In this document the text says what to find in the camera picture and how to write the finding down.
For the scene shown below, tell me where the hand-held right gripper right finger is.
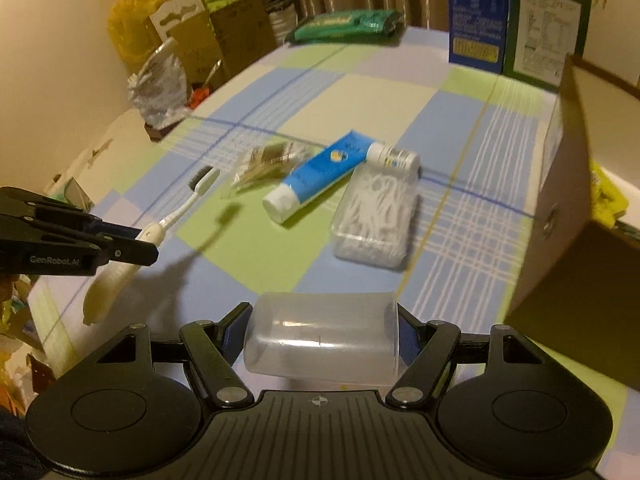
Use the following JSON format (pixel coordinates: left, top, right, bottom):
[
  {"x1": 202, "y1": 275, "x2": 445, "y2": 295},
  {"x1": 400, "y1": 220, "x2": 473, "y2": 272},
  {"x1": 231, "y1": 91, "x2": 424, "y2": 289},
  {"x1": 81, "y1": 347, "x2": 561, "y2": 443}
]
[{"x1": 385, "y1": 305, "x2": 544, "y2": 408}]

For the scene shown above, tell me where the small white bottle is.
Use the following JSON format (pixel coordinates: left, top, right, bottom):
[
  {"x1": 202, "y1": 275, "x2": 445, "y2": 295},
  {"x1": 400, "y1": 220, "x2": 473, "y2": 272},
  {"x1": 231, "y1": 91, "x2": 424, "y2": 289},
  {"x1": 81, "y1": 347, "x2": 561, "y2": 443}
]
[{"x1": 365, "y1": 141, "x2": 421, "y2": 174}]

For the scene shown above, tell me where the green packet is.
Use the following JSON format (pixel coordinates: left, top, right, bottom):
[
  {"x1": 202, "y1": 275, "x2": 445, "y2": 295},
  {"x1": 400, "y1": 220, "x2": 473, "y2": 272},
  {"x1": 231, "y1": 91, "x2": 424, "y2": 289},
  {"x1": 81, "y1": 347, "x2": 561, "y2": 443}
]
[{"x1": 285, "y1": 8, "x2": 406, "y2": 45}]

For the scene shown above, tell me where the dark wooden base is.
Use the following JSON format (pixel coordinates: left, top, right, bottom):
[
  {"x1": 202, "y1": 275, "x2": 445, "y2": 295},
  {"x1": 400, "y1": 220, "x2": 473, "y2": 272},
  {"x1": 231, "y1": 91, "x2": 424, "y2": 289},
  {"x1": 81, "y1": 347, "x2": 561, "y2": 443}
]
[{"x1": 144, "y1": 110, "x2": 194, "y2": 142}]

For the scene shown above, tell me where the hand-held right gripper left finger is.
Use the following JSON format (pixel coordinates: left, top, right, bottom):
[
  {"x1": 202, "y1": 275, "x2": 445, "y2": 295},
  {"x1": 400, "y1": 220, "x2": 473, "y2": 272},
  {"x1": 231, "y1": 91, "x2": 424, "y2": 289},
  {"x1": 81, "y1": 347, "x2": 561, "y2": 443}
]
[{"x1": 92, "y1": 302, "x2": 256, "y2": 409}]

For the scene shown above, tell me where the cotton swab bag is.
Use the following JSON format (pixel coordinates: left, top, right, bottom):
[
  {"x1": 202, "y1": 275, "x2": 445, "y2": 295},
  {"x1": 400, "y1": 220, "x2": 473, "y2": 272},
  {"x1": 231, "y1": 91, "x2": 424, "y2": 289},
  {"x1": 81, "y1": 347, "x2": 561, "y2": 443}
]
[{"x1": 222, "y1": 142, "x2": 326, "y2": 197}]

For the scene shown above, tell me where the white toothbrush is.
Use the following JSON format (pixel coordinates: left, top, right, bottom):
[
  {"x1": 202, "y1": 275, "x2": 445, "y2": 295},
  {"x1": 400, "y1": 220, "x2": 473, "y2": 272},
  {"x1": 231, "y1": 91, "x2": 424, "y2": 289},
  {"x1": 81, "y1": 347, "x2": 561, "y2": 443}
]
[{"x1": 82, "y1": 166, "x2": 222, "y2": 326}]

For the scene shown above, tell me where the plain brown cardboard box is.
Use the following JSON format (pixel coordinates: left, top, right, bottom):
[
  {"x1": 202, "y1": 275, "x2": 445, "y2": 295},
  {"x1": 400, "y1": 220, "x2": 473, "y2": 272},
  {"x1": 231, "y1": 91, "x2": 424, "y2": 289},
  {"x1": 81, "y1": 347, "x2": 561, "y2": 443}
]
[{"x1": 210, "y1": 0, "x2": 279, "y2": 86}]

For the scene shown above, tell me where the checked tablecloth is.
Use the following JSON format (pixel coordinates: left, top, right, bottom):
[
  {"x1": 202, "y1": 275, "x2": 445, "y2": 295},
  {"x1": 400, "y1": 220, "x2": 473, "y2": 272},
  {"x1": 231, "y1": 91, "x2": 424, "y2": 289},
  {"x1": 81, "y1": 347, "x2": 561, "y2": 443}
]
[{"x1": 27, "y1": 25, "x2": 640, "y2": 411}]

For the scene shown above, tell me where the blue toothpaste tube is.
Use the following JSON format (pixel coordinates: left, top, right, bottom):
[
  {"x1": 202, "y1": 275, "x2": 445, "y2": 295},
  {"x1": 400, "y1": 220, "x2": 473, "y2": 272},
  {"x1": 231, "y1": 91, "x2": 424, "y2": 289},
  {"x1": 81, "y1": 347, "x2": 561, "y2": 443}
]
[{"x1": 262, "y1": 130, "x2": 386, "y2": 225}]

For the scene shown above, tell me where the yellow plastic bag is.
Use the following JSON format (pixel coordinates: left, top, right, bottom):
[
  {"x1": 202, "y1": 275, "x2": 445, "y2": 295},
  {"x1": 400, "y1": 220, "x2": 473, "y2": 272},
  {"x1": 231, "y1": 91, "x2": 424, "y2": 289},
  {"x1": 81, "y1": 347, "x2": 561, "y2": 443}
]
[{"x1": 109, "y1": 0, "x2": 171, "y2": 77}]

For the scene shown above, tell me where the cardboard box with white cut-out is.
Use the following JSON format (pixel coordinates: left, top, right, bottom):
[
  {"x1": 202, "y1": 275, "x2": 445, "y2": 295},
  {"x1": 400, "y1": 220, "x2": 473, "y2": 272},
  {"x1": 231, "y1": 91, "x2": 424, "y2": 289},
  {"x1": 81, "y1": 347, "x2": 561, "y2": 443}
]
[{"x1": 148, "y1": 0, "x2": 226, "y2": 92}]

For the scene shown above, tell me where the blue carton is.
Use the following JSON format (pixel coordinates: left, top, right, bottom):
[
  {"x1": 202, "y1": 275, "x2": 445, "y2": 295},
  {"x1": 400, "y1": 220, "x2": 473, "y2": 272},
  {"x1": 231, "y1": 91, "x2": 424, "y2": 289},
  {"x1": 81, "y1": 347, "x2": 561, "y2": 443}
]
[{"x1": 447, "y1": 0, "x2": 512, "y2": 74}]

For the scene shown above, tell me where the clear plastic cup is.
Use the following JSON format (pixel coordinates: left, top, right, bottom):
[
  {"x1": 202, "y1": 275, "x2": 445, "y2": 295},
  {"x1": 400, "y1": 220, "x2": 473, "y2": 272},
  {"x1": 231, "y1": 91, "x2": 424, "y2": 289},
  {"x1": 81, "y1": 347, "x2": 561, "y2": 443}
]
[{"x1": 243, "y1": 291, "x2": 401, "y2": 387}]

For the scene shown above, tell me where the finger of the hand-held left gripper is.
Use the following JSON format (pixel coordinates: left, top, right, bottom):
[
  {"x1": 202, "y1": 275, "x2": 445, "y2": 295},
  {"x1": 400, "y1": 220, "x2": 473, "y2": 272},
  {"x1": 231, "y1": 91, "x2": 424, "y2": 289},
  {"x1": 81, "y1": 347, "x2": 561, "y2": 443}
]
[
  {"x1": 92, "y1": 235, "x2": 161, "y2": 267},
  {"x1": 82, "y1": 216, "x2": 144, "y2": 241}
]

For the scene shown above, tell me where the clear floss pick box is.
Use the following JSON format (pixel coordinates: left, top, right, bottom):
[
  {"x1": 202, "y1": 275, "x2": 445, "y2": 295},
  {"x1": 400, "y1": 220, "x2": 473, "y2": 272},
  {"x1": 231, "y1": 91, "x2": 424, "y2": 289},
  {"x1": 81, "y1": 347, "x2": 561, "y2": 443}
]
[{"x1": 330, "y1": 162, "x2": 422, "y2": 267}]

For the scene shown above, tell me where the silver foil bag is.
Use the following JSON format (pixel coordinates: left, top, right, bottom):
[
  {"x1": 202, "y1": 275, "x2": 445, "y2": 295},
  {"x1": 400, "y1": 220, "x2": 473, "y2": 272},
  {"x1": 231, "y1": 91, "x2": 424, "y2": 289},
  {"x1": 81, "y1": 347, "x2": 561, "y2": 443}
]
[{"x1": 126, "y1": 37, "x2": 194, "y2": 129}]

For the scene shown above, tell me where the green carton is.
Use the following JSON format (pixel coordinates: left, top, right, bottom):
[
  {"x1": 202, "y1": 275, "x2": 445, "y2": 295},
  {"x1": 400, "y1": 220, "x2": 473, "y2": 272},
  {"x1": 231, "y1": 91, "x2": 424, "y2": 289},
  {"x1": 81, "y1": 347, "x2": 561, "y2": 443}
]
[{"x1": 502, "y1": 0, "x2": 593, "y2": 92}]

